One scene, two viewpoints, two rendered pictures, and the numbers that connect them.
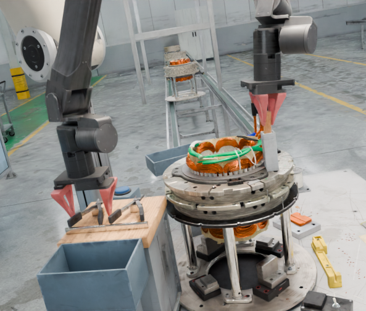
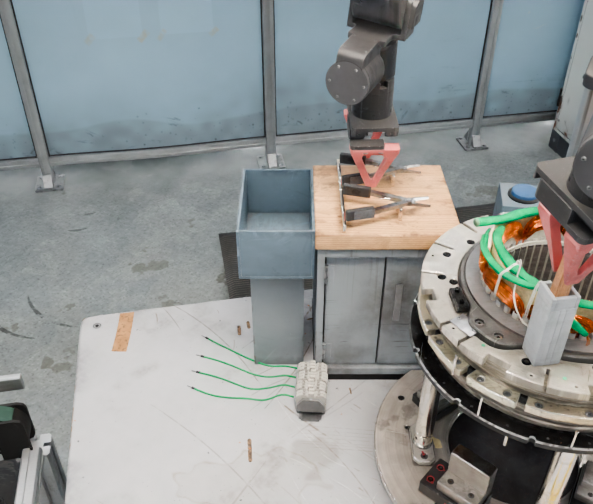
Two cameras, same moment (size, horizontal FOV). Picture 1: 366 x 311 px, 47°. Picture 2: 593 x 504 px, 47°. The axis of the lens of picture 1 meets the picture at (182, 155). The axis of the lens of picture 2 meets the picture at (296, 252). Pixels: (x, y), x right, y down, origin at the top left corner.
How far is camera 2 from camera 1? 0.86 m
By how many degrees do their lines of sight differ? 71
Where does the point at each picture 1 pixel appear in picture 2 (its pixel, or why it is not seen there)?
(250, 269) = (530, 472)
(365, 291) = not seen: outside the picture
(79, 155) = not seen: hidden behind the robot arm
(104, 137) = (341, 80)
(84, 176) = (355, 115)
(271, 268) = (471, 476)
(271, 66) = not seen: hidden behind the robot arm
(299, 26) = not seen: outside the picture
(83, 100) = (386, 12)
